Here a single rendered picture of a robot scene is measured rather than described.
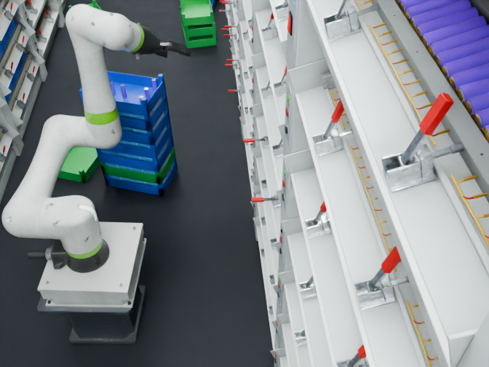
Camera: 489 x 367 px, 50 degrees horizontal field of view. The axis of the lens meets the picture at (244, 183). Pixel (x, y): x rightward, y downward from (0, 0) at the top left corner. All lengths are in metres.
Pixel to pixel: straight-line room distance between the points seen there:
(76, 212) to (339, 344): 1.05
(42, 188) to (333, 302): 1.19
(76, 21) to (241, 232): 1.15
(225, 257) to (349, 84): 1.72
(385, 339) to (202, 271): 1.66
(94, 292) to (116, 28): 0.83
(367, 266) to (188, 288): 1.57
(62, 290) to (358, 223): 1.28
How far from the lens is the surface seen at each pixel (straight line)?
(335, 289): 0.87
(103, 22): 1.67
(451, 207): 0.47
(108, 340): 2.09
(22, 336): 2.24
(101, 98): 1.86
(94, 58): 1.79
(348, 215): 0.71
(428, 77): 0.56
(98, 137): 1.94
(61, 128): 1.98
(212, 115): 2.98
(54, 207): 1.70
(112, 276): 1.80
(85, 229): 1.69
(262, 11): 1.62
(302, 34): 0.87
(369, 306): 0.63
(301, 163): 1.03
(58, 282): 1.83
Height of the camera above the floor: 1.79
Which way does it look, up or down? 44 degrees down
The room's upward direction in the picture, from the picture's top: 2 degrees counter-clockwise
